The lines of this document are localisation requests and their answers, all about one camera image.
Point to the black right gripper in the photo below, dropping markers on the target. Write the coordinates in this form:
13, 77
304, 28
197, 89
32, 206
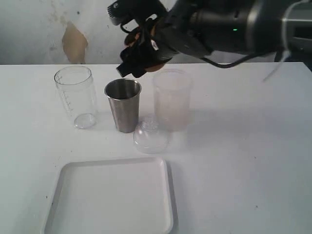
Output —
165, 33

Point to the translucent plastic container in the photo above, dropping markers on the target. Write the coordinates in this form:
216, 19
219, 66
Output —
172, 93

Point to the clear plastic shaker cup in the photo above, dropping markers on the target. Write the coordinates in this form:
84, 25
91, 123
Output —
75, 86

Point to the stainless steel cup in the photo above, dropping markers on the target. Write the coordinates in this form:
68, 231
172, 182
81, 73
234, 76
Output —
123, 95

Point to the clear dome strainer lid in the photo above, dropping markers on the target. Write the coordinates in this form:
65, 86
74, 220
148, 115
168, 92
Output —
148, 137

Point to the white square tray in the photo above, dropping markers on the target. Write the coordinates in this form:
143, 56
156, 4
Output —
113, 196

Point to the brown wooden cup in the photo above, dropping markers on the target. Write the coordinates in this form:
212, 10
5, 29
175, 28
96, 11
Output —
131, 39

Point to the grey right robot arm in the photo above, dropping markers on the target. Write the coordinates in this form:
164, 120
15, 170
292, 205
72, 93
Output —
223, 33

